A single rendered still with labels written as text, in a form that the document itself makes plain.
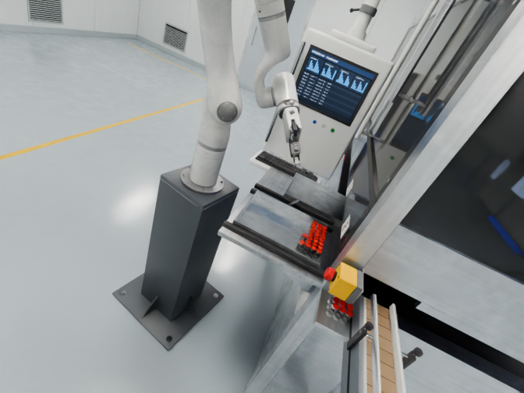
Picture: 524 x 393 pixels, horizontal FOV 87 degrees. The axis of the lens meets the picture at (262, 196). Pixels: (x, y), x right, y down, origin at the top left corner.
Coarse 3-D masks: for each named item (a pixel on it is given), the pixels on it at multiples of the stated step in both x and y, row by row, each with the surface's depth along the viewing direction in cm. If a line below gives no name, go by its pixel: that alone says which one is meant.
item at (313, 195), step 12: (300, 180) 150; (312, 180) 147; (288, 192) 135; (300, 192) 139; (312, 192) 144; (324, 192) 148; (336, 192) 146; (312, 204) 133; (324, 204) 138; (336, 204) 142; (324, 216) 126; (336, 216) 132
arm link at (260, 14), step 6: (258, 0) 84; (264, 0) 83; (270, 0) 83; (276, 0) 83; (282, 0) 85; (258, 6) 85; (264, 6) 84; (270, 6) 84; (276, 6) 84; (282, 6) 86; (258, 12) 87; (264, 12) 85; (270, 12) 85; (276, 12) 85
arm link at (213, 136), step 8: (208, 112) 107; (208, 120) 107; (200, 128) 107; (208, 128) 105; (216, 128) 106; (224, 128) 108; (200, 136) 106; (208, 136) 105; (216, 136) 105; (224, 136) 107; (200, 144) 107; (208, 144) 106; (216, 144) 106; (224, 144) 108
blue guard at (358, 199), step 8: (360, 136) 179; (360, 144) 162; (352, 152) 179; (360, 152) 149; (352, 160) 163; (360, 160) 137; (352, 168) 148; (360, 168) 127; (368, 168) 111; (352, 176) 136; (360, 176) 118; (368, 176) 104; (352, 184) 127; (360, 184) 111; (368, 184) 98; (352, 192) 118; (360, 192) 104; (368, 192) 93; (352, 200) 110; (360, 200) 98; (368, 200) 88; (352, 208) 104; (360, 208) 93; (352, 216) 98; (352, 224) 93; (360, 224) 84
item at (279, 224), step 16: (256, 192) 119; (256, 208) 115; (272, 208) 119; (288, 208) 120; (240, 224) 99; (256, 224) 107; (272, 224) 110; (288, 224) 114; (304, 224) 118; (320, 224) 118; (272, 240) 98; (288, 240) 105; (304, 256) 96
